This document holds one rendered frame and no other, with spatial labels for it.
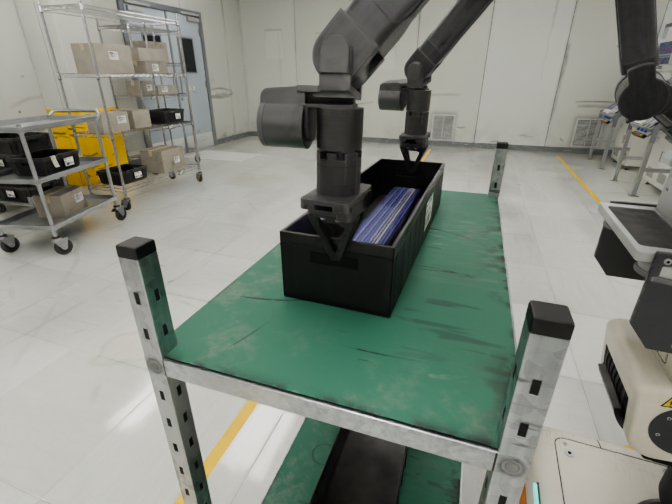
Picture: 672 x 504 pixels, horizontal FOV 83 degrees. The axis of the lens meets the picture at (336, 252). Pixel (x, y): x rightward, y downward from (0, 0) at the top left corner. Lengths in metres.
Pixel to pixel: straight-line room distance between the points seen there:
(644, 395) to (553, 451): 0.59
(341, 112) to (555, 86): 7.51
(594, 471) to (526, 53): 7.07
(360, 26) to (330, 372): 0.39
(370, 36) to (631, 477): 1.30
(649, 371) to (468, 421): 0.49
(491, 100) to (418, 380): 7.49
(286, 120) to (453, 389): 0.37
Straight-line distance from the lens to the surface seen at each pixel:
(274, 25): 8.84
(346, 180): 0.48
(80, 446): 1.88
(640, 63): 0.96
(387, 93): 1.04
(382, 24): 0.47
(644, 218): 0.87
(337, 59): 0.46
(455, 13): 0.97
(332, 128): 0.47
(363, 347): 0.51
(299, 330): 0.54
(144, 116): 4.79
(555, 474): 1.35
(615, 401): 0.95
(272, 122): 0.49
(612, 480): 1.41
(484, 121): 7.87
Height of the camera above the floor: 1.27
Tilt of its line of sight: 25 degrees down
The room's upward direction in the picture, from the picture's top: straight up
